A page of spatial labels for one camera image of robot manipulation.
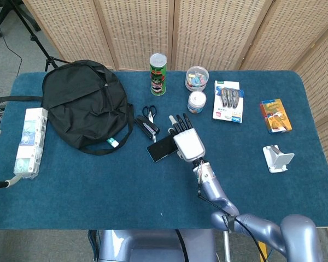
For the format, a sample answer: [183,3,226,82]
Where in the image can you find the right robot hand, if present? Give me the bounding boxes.
[168,113,206,162]

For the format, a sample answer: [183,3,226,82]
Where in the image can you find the black smartphone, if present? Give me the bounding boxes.
[147,134,180,163]

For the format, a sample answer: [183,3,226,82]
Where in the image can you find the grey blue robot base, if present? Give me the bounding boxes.
[98,229,216,262]

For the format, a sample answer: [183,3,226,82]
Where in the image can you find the black stapler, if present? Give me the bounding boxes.
[133,115,161,140]

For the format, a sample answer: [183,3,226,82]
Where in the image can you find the white phone stand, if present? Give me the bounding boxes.
[262,145,295,174]

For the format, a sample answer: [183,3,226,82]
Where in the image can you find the clear wrapped tissue pack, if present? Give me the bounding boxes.
[13,107,49,180]

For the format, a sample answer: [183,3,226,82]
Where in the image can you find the small jar white lid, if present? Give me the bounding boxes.
[187,91,208,115]

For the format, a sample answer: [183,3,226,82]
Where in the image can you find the white box grey blister items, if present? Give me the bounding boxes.
[212,80,245,124]

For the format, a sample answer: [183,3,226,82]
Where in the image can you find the clear jar of clips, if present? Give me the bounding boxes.
[184,65,210,92]

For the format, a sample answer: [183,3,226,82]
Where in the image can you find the green Pringles can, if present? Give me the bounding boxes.
[149,53,169,97]

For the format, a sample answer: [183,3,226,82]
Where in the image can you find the orange yellow carton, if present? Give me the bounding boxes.
[259,98,292,134]

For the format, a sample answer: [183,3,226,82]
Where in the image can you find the black backpack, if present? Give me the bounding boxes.
[0,59,135,156]

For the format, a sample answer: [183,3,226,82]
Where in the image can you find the blue table mat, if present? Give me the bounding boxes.
[0,70,328,231]

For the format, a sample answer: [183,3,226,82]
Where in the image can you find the black tripod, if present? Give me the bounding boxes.
[10,0,71,72]

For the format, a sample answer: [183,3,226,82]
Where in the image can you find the woven folding screen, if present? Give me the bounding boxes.
[23,0,328,262]

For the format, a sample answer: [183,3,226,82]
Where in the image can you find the black handled scissors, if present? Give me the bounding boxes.
[141,105,158,144]

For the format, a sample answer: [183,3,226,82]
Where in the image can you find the metal post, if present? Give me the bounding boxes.
[223,231,232,262]

